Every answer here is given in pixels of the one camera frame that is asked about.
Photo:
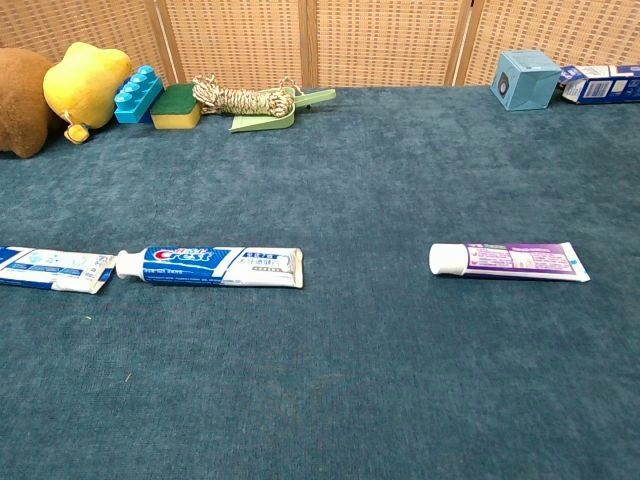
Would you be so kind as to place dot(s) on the purple white toothpaste tube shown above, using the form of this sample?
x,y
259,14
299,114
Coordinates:
x,y
520,260

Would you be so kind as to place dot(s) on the light green dustpan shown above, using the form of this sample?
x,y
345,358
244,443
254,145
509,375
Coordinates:
x,y
270,120

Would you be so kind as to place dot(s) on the light blue cube box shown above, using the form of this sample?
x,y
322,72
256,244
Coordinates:
x,y
525,82

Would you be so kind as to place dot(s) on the blue white carton box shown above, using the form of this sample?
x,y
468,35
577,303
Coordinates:
x,y
600,85

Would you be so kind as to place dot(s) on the woven rattan folding screen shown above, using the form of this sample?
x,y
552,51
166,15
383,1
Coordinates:
x,y
385,40

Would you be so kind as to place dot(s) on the brown plush toy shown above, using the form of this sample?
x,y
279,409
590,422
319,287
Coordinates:
x,y
20,105

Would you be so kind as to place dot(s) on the blue Crest toothpaste tube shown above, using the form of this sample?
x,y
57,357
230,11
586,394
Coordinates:
x,y
220,266

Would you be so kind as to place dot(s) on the blue toy building block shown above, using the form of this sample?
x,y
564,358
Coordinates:
x,y
135,100

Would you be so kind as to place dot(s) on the flattened blue white toothpaste tube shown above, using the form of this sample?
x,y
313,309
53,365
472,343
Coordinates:
x,y
45,270

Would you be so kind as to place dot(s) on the yellow plush toy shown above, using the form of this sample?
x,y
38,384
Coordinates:
x,y
85,85

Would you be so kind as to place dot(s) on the green yellow sponge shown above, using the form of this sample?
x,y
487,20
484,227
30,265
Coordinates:
x,y
175,107

